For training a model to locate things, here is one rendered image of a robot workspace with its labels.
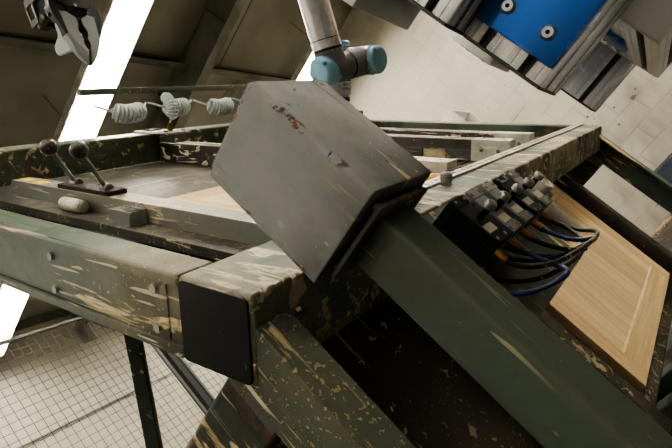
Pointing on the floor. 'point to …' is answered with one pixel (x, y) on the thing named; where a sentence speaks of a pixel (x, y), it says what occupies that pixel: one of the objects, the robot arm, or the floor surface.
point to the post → (501, 341)
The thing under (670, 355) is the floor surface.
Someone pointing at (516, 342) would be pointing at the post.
